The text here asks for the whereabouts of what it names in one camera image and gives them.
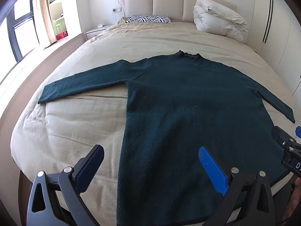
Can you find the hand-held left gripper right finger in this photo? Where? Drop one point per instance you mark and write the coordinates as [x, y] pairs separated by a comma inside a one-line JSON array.
[[212, 169]]

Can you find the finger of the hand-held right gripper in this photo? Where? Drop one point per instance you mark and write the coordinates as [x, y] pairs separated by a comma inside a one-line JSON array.
[[298, 131], [279, 135]]

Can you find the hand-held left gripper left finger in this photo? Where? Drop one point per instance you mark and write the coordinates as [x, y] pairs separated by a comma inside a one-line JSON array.
[[90, 167]]

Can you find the dark green knit sweater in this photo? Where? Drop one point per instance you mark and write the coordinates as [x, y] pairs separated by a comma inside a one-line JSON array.
[[176, 110]]

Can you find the person's right hand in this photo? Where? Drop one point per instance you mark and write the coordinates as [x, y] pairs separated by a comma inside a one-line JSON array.
[[296, 197]]

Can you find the bed with beige sheet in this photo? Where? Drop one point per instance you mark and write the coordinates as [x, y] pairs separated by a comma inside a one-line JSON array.
[[82, 122]]

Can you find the white wardrobe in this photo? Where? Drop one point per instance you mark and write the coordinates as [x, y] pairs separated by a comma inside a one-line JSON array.
[[282, 28]]

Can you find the folded white duvet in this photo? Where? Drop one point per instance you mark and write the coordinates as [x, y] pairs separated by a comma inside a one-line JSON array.
[[216, 21]]

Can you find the red storage box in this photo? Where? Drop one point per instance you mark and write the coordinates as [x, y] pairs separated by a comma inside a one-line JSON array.
[[61, 36]]

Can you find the white nightstand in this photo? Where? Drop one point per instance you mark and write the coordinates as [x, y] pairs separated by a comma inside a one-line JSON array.
[[94, 31]]

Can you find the green stool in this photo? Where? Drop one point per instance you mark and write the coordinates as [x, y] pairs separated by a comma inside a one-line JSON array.
[[58, 27]]

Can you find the black framed window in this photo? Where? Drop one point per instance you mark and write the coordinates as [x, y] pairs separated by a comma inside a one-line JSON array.
[[21, 35]]

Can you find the zebra print pillow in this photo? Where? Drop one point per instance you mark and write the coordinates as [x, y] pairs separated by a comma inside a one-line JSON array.
[[148, 19]]

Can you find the beige curtain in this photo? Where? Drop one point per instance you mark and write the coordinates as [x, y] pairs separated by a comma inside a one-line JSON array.
[[44, 11]]

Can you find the beige padded headboard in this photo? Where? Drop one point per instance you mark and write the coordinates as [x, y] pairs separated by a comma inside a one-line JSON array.
[[167, 2]]

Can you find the wall outlet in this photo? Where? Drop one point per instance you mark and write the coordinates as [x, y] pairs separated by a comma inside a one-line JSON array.
[[116, 10]]

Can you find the white wall shelf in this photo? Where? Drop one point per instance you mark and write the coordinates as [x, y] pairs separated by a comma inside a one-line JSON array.
[[57, 4]]

